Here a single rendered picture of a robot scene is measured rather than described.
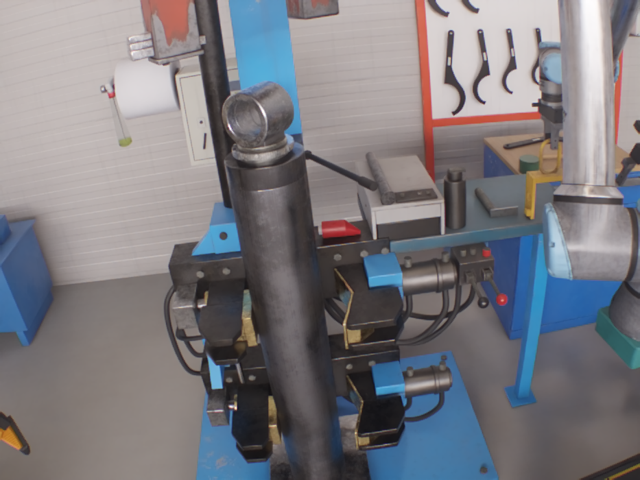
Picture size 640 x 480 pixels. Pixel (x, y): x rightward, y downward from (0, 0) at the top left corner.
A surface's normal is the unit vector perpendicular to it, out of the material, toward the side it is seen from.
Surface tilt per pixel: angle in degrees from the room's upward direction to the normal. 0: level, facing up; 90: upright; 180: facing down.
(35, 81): 90
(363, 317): 0
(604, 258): 81
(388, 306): 0
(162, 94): 101
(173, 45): 90
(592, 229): 66
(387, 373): 0
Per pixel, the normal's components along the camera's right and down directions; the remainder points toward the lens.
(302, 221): 0.78, 0.23
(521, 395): 0.07, 0.47
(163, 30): 0.50, 0.37
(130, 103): 0.11, 0.73
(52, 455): -0.11, -0.87
